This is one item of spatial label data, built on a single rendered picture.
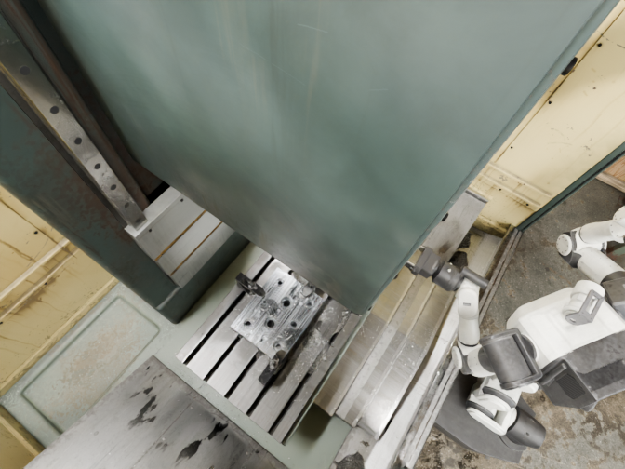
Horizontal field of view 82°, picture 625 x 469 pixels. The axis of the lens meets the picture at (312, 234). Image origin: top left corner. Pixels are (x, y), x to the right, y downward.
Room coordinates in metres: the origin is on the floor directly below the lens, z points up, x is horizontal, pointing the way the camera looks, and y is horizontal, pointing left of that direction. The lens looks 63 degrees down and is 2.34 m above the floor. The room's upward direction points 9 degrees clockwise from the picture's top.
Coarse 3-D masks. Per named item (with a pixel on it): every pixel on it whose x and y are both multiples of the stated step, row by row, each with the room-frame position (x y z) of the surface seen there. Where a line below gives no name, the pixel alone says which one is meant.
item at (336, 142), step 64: (64, 0) 0.44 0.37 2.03; (128, 0) 0.37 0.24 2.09; (192, 0) 0.32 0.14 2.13; (256, 0) 0.29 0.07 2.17; (320, 0) 0.26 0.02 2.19; (384, 0) 0.24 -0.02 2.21; (448, 0) 0.22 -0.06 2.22; (512, 0) 0.21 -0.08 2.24; (576, 0) 0.20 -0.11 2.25; (128, 64) 0.40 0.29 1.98; (192, 64) 0.34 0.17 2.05; (256, 64) 0.29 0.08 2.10; (320, 64) 0.26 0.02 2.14; (384, 64) 0.23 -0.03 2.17; (448, 64) 0.22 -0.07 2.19; (512, 64) 0.20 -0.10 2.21; (128, 128) 0.45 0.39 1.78; (192, 128) 0.35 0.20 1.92; (256, 128) 0.30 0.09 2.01; (320, 128) 0.26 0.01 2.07; (384, 128) 0.23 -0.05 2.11; (448, 128) 0.21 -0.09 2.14; (512, 128) 0.20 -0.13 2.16; (192, 192) 0.39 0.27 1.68; (256, 192) 0.30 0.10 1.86; (320, 192) 0.25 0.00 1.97; (384, 192) 0.22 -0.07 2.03; (448, 192) 0.20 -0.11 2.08; (320, 256) 0.24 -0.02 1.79; (384, 256) 0.20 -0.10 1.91
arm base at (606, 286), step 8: (616, 280) 0.50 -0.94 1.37; (624, 280) 0.49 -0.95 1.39; (608, 288) 0.47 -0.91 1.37; (616, 288) 0.47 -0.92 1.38; (624, 288) 0.46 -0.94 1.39; (608, 296) 0.44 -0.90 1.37; (616, 296) 0.44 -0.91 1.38; (624, 296) 0.44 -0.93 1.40; (616, 304) 0.41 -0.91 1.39; (624, 304) 0.41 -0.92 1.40; (624, 312) 0.40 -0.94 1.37
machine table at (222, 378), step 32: (256, 288) 0.44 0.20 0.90; (224, 320) 0.29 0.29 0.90; (352, 320) 0.37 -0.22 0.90; (192, 352) 0.15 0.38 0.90; (224, 352) 0.17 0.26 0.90; (256, 352) 0.19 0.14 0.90; (320, 352) 0.23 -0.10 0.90; (224, 384) 0.06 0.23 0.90; (256, 384) 0.08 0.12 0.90; (288, 384) 0.09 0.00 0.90; (320, 384) 0.11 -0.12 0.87; (256, 416) -0.03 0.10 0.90; (288, 416) -0.01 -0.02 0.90
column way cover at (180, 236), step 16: (176, 192) 0.54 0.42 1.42; (160, 208) 0.47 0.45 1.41; (176, 208) 0.50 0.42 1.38; (192, 208) 0.54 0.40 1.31; (144, 224) 0.41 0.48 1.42; (160, 224) 0.44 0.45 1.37; (176, 224) 0.48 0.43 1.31; (192, 224) 0.52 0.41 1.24; (208, 224) 0.58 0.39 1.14; (224, 224) 0.65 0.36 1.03; (144, 240) 0.38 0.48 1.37; (160, 240) 0.42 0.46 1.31; (176, 240) 0.45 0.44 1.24; (192, 240) 0.50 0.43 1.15; (208, 240) 0.56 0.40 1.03; (224, 240) 0.62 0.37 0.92; (160, 256) 0.39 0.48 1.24; (176, 256) 0.43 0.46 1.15; (192, 256) 0.48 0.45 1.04; (208, 256) 0.54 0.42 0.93; (176, 272) 0.41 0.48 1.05; (192, 272) 0.45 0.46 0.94
